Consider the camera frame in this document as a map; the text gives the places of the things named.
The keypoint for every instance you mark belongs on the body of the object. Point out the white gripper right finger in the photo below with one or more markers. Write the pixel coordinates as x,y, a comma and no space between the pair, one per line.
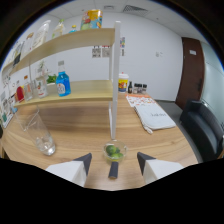
156,168

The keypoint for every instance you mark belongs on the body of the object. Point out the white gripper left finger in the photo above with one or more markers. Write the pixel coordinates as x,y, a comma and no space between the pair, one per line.
71,170

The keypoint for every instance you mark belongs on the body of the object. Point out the glass bowl of limes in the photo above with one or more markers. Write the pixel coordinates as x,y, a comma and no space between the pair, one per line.
115,151

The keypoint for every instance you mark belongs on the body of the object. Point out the yellow cup white lid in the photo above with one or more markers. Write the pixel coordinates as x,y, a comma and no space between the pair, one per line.
123,83

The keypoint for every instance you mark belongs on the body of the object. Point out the clear drinking glass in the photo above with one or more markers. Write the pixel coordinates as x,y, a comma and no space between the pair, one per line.
41,136

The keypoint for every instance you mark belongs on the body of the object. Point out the white cloth bag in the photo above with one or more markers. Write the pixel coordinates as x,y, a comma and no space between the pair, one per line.
155,118

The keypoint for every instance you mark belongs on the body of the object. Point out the black armchair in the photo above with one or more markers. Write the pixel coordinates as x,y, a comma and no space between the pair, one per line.
205,128

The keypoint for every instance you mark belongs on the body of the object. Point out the orange printed paper sheet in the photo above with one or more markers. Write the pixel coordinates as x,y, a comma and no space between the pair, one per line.
140,99

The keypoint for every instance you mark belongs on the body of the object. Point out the dark spice jar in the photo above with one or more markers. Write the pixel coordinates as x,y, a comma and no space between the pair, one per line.
144,89

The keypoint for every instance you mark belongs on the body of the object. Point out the blue liquid bottle white label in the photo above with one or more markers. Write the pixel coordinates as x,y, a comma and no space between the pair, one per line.
63,83

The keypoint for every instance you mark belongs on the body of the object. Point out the red liquid bottle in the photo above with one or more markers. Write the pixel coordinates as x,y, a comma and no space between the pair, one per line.
20,95

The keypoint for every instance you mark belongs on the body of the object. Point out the clear bottle orange cap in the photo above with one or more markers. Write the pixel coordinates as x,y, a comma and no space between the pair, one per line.
28,90

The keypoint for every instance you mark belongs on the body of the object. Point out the green mint plant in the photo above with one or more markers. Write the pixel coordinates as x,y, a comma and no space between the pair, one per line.
51,79

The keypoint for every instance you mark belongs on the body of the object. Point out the brown door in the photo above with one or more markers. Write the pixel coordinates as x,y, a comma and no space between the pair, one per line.
191,73

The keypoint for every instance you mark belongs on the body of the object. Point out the wooden two-tier shelf rack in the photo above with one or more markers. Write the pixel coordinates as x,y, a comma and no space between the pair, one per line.
86,38

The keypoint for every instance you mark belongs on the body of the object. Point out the tall clear bottle cork lid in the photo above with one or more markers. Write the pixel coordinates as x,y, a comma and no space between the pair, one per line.
28,43

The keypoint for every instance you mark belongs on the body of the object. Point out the clear bottle green cap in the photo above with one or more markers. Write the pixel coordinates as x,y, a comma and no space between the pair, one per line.
58,30

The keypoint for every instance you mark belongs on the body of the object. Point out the slim light blue bottle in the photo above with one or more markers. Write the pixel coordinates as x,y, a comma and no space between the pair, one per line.
74,29

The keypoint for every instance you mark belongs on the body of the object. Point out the yellow printed drink can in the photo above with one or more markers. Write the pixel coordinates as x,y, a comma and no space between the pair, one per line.
91,19

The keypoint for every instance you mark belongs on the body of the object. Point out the ceiling air vent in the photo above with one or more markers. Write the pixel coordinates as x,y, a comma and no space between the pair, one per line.
135,9

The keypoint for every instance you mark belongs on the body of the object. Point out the ceiling light panel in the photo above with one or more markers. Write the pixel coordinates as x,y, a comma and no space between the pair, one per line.
108,7

